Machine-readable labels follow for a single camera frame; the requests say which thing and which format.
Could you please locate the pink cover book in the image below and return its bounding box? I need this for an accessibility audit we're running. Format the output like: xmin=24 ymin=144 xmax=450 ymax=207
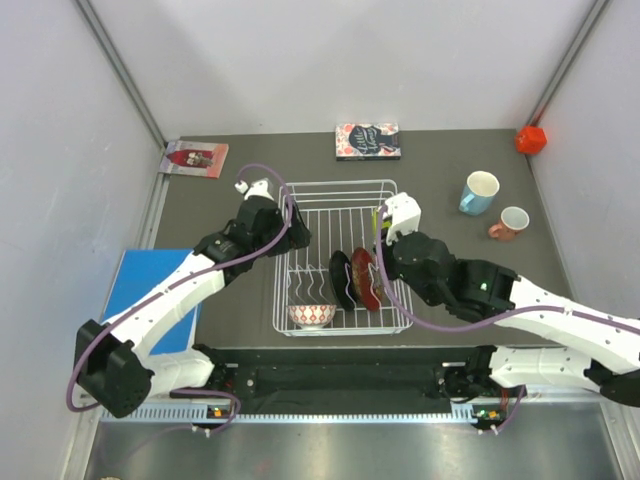
xmin=159 ymin=140 xmax=229 ymax=179

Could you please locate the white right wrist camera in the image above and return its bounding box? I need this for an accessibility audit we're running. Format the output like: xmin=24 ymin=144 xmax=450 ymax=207
xmin=382 ymin=192 xmax=421 ymax=246

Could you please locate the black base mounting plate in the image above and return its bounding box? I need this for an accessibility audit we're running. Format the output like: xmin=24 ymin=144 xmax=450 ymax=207
xmin=171 ymin=347 xmax=511 ymax=401

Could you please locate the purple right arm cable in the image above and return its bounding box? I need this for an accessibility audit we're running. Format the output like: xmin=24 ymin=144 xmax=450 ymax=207
xmin=374 ymin=204 xmax=640 ymax=435

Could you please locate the red cube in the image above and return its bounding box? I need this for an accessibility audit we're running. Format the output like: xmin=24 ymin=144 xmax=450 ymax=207
xmin=514 ymin=125 xmax=547 ymax=155

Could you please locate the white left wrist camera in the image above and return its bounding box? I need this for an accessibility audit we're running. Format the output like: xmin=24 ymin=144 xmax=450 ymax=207
xmin=234 ymin=178 xmax=273 ymax=201

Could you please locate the white wire dish rack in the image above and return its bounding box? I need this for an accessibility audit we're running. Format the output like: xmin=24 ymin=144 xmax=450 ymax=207
xmin=272 ymin=179 xmax=412 ymax=337

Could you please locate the salmon pink mug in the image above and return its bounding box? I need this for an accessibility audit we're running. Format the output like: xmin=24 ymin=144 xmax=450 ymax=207
xmin=488 ymin=206 xmax=530 ymax=242

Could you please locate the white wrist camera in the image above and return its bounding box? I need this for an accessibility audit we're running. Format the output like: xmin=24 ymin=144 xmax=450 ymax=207
xmin=382 ymin=192 xmax=421 ymax=246
xmin=234 ymin=178 xmax=273 ymax=201

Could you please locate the dark red plate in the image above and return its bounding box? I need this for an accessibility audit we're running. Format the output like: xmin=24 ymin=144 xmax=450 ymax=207
xmin=351 ymin=247 xmax=385 ymax=312

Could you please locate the light blue mug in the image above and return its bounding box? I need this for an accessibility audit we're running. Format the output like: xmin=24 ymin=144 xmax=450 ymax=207
xmin=459 ymin=171 xmax=500 ymax=216

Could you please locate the blue foam pad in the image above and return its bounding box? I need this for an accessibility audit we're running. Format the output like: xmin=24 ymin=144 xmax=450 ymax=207
xmin=103 ymin=249 xmax=202 ymax=355

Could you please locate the red patterned white bowl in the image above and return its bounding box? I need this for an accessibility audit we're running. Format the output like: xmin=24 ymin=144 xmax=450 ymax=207
xmin=288 ymin=304 xmax=337 ymax=329

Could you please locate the floral Little Women book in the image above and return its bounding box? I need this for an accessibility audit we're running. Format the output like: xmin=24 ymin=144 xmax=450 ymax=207
xmin=335 ymin=122 xmax=401 ymax=161

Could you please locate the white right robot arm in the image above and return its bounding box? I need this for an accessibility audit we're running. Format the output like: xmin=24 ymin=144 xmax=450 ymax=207
xmin=373 ymin=200 xmax=639 ymax=407

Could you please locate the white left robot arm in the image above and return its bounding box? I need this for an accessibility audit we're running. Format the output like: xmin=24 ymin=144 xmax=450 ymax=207
xmin=70 ymin=195 xmax=311 ymax=418

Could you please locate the lime green plate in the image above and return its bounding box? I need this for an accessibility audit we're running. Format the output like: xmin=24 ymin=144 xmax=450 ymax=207
xmin=372 ymin=208 xmax=385 ymax=238

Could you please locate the grey slotted cable duct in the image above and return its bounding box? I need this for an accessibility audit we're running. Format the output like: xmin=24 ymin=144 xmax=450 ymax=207
xmin=100 ymin=402 xmax=502 ymax=425

